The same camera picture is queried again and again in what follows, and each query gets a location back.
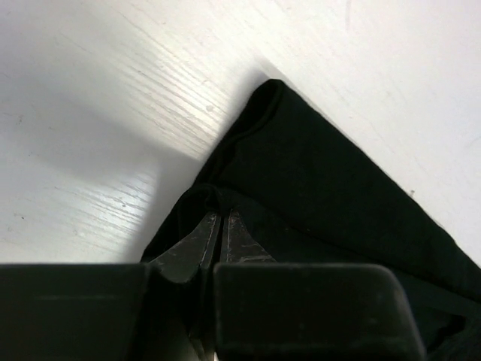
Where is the black t-shirt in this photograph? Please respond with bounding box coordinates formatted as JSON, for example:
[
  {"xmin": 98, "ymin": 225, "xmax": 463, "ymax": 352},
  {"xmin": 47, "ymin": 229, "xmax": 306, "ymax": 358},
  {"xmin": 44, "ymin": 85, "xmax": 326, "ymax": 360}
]
[{"xmin": 142, "ymin": 79, "xmax": 480, "ymax": 360}]

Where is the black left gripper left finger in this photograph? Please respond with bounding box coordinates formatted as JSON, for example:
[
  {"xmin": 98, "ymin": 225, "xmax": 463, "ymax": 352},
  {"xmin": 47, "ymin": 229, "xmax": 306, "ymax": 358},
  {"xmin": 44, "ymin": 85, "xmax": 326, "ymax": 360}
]
[{"xmin": 153, "ymin": 212, "xmax": 222, "ymax": 282}]

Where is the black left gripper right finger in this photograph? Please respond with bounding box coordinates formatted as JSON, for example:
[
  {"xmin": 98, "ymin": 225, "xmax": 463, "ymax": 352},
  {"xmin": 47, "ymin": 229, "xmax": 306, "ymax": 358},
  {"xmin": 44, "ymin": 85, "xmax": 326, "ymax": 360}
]
[{"xmin": 219, "ymin": 210, "xmax": 276, "ymax": 263}]

